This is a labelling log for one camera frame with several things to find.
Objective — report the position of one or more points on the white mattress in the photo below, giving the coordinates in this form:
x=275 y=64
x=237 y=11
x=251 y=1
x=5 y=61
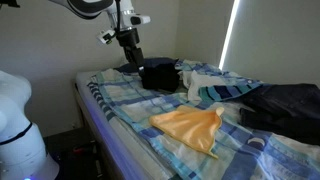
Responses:
x=125 y=155

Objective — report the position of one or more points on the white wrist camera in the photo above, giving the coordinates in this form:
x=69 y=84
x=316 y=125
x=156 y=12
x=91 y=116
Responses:
x=106 y=37

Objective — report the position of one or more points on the black folded garment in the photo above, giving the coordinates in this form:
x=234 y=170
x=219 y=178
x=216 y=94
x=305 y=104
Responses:
x=164 y=77

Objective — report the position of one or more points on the blue teal striped cloth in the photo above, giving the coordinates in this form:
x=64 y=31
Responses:
x=222 y=93

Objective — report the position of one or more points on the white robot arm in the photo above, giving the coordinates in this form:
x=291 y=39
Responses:
x=23 y=155

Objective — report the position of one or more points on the blue plaid bed sheet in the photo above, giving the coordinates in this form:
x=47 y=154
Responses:
x=243 y=153

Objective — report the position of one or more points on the orange towel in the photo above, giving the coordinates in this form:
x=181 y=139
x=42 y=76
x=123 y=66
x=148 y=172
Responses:
x=194 y=127

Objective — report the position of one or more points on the dark blue pillow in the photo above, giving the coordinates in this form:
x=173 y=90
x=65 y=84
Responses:
x=148 y=63

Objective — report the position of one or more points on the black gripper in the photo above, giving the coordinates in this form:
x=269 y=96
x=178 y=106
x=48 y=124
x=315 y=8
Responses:
x=128 y=40

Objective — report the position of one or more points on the dark blue jeans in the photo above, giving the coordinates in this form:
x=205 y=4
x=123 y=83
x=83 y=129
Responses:
x=289 y=110

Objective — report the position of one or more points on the white cloth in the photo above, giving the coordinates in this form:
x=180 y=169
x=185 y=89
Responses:
x=194 y=81

